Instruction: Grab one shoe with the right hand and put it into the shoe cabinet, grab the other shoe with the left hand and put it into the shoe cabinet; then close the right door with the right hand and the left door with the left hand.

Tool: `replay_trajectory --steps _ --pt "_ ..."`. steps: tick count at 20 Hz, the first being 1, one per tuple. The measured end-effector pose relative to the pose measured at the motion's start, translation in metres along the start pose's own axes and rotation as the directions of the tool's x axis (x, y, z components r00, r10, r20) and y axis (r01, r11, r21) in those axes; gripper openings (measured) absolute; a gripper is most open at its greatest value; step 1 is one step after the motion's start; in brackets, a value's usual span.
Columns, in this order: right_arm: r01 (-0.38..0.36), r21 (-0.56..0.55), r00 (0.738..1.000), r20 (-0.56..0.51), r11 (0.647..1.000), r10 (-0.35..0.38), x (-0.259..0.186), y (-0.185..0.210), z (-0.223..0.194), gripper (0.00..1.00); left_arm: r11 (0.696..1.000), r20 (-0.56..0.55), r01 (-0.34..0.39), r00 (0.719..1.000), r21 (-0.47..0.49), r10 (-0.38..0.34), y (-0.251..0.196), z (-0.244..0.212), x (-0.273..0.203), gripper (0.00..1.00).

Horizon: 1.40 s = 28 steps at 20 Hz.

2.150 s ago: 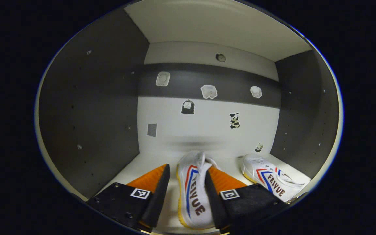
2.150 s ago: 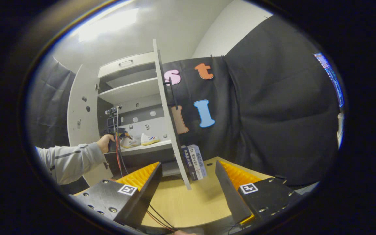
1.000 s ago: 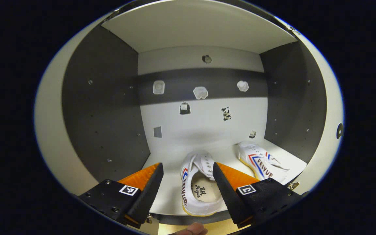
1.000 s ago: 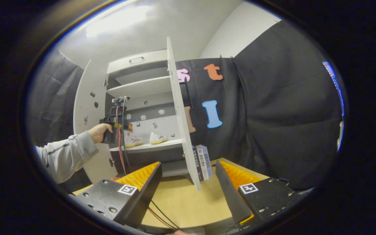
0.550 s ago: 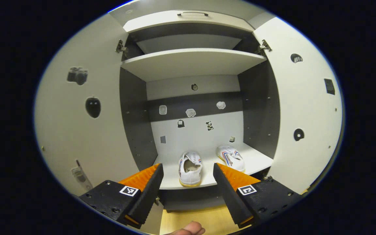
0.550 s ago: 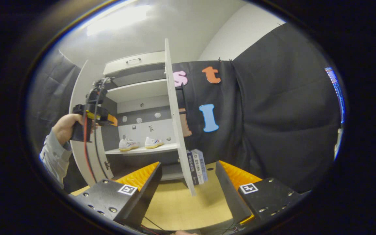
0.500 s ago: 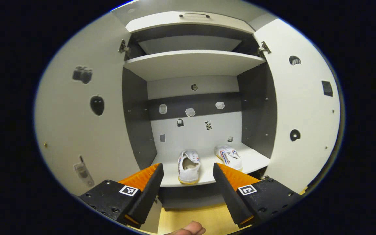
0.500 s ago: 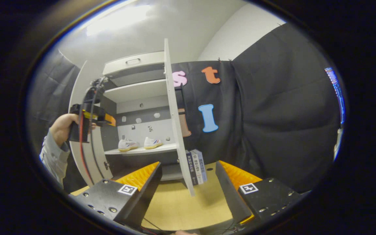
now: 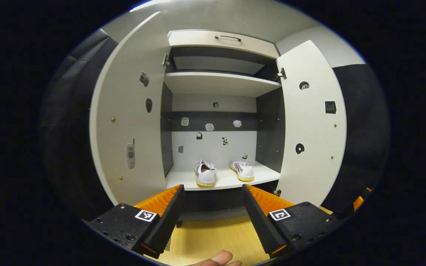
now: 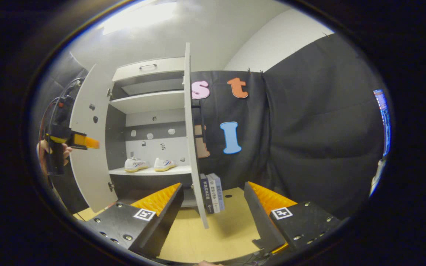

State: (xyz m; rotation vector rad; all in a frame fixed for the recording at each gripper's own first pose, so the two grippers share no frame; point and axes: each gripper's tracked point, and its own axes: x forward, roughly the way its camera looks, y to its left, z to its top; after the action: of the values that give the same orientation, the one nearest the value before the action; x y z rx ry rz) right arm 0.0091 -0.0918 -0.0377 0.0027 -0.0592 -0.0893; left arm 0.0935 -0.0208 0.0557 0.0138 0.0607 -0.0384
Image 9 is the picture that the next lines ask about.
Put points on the white canvas shoe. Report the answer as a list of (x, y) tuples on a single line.
[(243, 171), (205, 174)]

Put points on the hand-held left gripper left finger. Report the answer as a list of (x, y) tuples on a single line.
[(168, 221)]

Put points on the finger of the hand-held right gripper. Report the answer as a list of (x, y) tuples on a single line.
[(358, 203)]

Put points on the black backdrop cloth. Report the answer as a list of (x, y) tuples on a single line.
[(361, 129)]

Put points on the white cabinet drawer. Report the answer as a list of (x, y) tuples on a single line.
[(198, 38)]

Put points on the white cabinet shelf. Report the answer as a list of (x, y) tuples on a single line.
[(224, 179), (220, 84)]

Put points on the white shoe cabinet door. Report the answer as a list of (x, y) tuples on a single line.
[(313, 125), (124, 118)]

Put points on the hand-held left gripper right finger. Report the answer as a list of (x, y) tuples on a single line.
[(259, 221)]

